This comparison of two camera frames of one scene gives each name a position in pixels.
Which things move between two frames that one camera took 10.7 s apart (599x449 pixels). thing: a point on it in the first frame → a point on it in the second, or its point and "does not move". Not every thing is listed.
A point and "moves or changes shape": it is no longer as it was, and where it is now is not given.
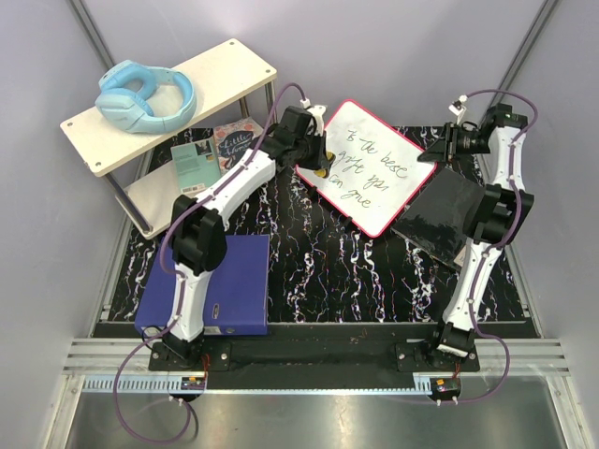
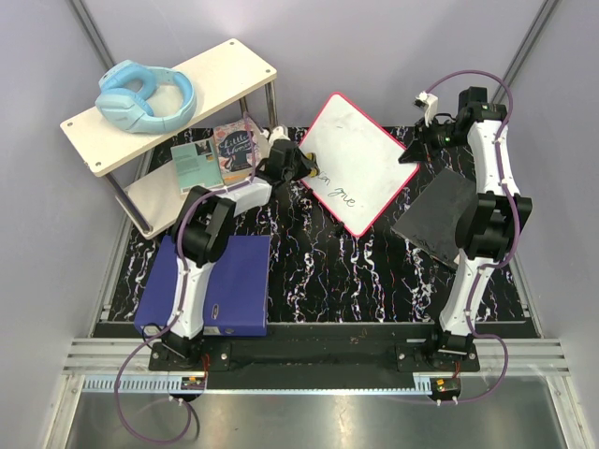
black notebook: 434,220 does not move
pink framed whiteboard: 374,179 moves or changes shape
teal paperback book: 197,165 does not move
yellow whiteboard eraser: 324,173 moves or changes shape
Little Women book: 233,138 does not move
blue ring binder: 238,295 does not move
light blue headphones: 124,89 does not move
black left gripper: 319,160 → 305,165
